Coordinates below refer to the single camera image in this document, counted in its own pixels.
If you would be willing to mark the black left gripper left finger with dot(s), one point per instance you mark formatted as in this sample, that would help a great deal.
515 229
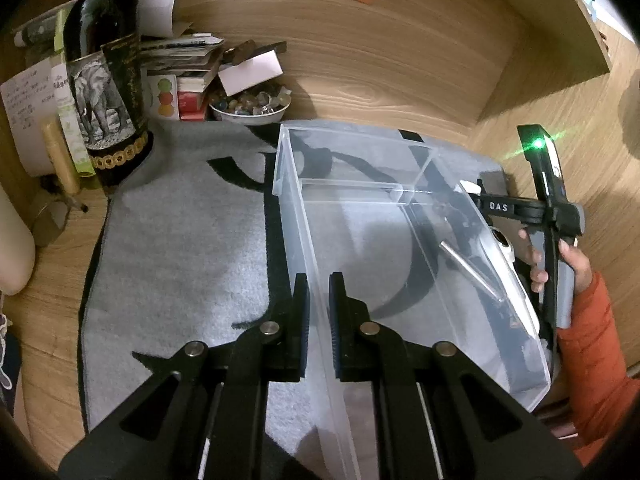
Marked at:
202 413

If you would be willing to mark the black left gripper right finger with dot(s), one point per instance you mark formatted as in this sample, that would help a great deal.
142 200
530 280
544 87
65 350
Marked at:
437 414

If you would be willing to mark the clear plastic storage bin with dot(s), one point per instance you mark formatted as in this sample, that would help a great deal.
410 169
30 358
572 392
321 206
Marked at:
374 204

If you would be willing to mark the white handheld massager device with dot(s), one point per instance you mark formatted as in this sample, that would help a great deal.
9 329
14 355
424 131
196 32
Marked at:
507 249

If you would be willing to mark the orange sleeve right forearm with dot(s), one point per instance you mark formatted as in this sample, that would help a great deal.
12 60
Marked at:
601 393

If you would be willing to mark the grey black patterned mat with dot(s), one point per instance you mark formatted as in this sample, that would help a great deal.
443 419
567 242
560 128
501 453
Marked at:
193 249

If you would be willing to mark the beige thermos bottle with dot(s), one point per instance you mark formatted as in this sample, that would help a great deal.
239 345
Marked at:
17 249

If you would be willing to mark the yellow lip balm tube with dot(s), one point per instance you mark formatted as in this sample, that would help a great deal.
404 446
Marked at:
59 155

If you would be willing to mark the white bowl of stones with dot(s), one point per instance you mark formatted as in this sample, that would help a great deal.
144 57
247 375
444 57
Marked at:
252 109

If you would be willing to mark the white folded card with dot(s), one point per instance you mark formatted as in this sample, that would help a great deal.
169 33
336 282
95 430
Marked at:
238 78

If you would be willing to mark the stack of books and papers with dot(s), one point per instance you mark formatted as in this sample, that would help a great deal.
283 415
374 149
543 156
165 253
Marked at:
177 74

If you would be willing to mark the dark elephant label wine bottle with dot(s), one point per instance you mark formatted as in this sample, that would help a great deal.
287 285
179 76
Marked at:
101 46

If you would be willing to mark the white handwritten paper note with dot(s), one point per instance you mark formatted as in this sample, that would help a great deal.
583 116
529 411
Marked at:
28 99

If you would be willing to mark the green white spray bottle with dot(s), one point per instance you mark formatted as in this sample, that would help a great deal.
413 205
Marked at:
67 113

